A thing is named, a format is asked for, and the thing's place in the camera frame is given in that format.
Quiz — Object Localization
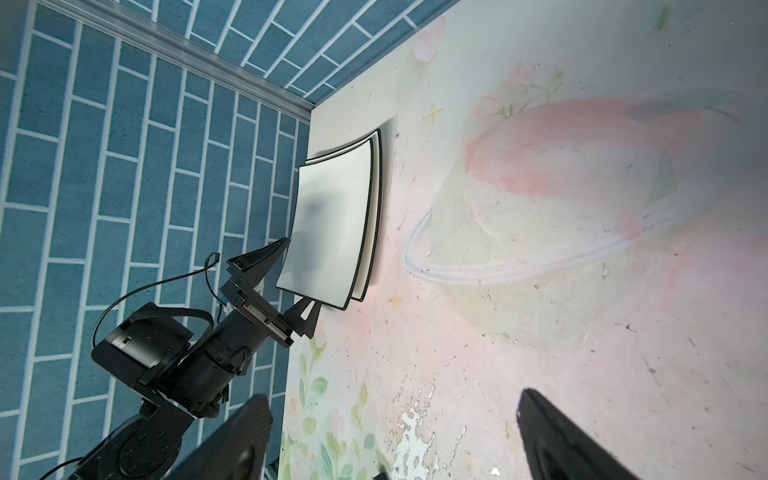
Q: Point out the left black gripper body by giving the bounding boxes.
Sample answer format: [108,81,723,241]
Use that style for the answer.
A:
[222,279,293,349]

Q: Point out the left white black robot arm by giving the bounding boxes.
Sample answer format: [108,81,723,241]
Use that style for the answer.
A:
[69,238,321,479]

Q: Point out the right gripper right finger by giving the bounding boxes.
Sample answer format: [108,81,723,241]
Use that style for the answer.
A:
[517,388,636,480]

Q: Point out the white square plate black rim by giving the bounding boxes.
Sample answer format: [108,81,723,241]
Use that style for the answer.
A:
[304,128,383,302]

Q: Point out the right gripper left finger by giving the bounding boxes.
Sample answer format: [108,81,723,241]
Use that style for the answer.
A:
[166,394,273,480]

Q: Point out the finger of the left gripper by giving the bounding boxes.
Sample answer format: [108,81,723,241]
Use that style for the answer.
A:
[282,298,323,339]
[227,237,290,285]

